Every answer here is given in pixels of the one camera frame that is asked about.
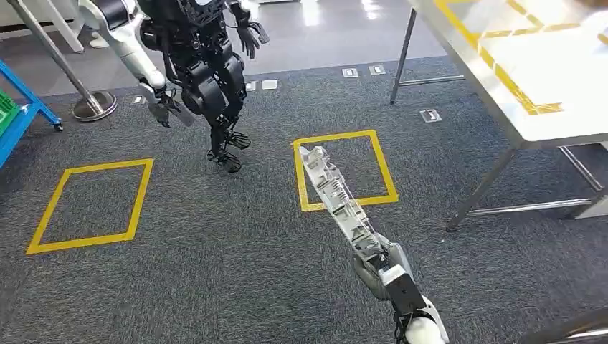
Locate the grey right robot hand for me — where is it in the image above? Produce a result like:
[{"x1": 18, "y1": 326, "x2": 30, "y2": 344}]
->
[{"x1": 353, "y1": 242, "x2": 414, "y2": 301}]

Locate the silver wheel hubcap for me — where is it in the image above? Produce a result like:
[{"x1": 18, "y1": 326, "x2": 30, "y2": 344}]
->
[{"x1": 298, "y1": 145, "x2": 388, "y2": 262}]

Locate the yellow floor tape square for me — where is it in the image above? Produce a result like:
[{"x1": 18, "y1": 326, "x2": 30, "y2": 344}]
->
[
  {"x1": 290, "y1": 129, "x2": 400, "y2": 213},
  {"x1": 26, "y1": 158, "x2": 156, "y2": 257}
]

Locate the black and white humanoid robot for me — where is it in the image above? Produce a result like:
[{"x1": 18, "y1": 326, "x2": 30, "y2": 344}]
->
[{"x1": 78, "y1": 0, "x2": 271, "y2": 174}]

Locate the blue metal shelf rack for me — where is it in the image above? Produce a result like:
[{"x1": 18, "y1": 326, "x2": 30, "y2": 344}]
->
[{"x1": 0, "y1": 59, "x2": 64, "y2": 169}]

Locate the green plastic crate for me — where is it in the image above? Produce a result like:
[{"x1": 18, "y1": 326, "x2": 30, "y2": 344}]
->
[{"x1": 0, "y1": 89, "x2": 21, "y2": 137}]

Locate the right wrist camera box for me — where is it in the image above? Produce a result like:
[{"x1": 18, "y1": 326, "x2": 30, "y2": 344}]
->
[{"x1": 381, "y1": 264, "x2": 427, "y2": 318}]

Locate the steel stanchion post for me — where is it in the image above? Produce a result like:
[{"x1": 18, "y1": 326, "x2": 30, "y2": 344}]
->
[{"x1": 6, "y1": 0, "x2": 118, "y2": 123}]

